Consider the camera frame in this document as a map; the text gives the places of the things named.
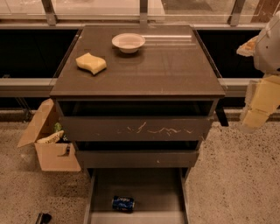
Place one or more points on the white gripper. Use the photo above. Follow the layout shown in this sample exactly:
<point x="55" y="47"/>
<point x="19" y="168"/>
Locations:
<point x="268" y="51"/>

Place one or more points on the blue pepsi can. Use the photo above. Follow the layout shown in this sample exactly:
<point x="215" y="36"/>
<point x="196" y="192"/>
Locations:
<point x="121" y="203"/>

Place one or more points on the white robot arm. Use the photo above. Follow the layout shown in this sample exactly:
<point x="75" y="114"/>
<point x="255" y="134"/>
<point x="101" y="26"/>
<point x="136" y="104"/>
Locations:
<point x="267" y="52"/>

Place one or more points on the dark brown drawer cabinet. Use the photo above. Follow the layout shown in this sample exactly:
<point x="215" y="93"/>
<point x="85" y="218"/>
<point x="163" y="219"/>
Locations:
<point x="172" y="65"/>

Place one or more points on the top drawer with scratches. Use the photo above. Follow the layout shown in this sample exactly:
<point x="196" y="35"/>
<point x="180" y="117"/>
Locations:
<point x="136" y="120"/>

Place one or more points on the middle dark drawer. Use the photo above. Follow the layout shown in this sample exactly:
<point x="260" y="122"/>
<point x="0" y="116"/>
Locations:
<point x="137" y="154"/>

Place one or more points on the open bottom drawer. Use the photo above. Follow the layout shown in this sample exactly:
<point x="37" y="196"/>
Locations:
<point x="159" y="195"/>

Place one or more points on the white ceramic bowl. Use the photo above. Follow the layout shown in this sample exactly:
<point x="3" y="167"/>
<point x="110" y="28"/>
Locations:
<point x="128" y="42"/>

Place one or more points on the yellow wavy sponge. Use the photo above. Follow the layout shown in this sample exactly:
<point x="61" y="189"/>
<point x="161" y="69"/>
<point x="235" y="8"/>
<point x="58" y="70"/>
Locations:
<point x="91" y="63"/>

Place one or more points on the green packet in box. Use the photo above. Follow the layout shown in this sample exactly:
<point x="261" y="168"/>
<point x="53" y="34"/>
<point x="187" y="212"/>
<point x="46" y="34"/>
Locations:
<point x="57" y="127"/>

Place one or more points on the beige snack bag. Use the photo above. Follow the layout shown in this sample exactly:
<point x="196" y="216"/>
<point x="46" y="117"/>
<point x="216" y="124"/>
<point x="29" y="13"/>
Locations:
<point x="52" y="139"/>

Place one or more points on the open cardboard box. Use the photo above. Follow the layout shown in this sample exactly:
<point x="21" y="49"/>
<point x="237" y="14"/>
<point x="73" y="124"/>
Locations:
<point x="52" y="157"/>

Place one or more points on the metal window railing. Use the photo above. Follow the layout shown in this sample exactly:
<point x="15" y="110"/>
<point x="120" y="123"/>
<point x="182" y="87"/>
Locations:
<point x="66" y="14"/>

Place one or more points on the black object on floor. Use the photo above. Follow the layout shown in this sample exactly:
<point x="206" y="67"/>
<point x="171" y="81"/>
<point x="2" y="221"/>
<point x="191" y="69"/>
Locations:
<point x="43" y="218"/>

